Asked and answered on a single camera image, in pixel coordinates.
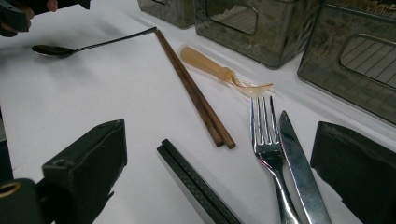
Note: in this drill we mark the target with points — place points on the black chopstick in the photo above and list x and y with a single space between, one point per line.
191 190
205 186

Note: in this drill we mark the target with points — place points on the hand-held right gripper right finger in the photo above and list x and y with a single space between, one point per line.
358 171

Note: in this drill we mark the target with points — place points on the thin metal rod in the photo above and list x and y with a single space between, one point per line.
53 50

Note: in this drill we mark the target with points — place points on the translucent grey storage bin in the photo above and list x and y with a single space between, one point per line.
323 62
174 14
280 43

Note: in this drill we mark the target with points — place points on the white table mat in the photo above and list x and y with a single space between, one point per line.
93 93

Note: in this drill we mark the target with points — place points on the brown wooden chopstick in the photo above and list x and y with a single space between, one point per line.
189 93
196 93

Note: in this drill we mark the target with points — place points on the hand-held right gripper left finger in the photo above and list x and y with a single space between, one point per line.
84 168

